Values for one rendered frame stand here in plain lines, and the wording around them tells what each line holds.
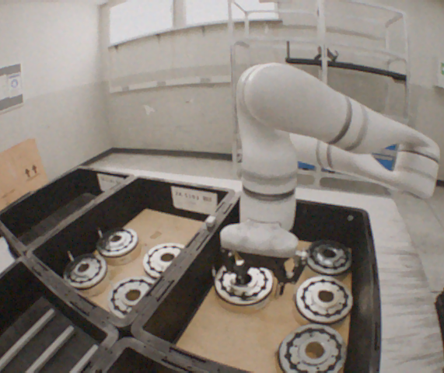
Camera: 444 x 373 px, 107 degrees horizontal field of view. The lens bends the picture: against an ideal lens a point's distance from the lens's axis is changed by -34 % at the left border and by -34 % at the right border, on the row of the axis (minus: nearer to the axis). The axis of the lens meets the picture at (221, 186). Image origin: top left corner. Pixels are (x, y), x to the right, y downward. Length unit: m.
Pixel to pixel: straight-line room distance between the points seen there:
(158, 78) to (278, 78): 3.49
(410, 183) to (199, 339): 0.42
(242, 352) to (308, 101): 0.35
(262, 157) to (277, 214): 0.07
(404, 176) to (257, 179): 0.27
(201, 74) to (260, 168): 3.12
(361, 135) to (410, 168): 0.15
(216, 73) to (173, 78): 0.65
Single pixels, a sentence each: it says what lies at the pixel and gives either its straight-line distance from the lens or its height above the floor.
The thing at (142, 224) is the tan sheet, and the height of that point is 0.83.
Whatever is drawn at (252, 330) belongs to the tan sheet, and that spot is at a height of 0.83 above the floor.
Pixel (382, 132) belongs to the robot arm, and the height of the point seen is 1.13.
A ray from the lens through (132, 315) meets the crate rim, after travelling 0.33.
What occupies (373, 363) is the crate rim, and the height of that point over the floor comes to 0.93.
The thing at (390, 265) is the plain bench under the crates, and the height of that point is 0.70.
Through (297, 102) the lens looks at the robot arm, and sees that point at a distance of 0.25.
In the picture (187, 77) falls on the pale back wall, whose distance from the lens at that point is 3.46.
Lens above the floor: 1.19
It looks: 26 degrees down
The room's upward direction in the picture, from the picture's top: 2 degrees counter-clockwise
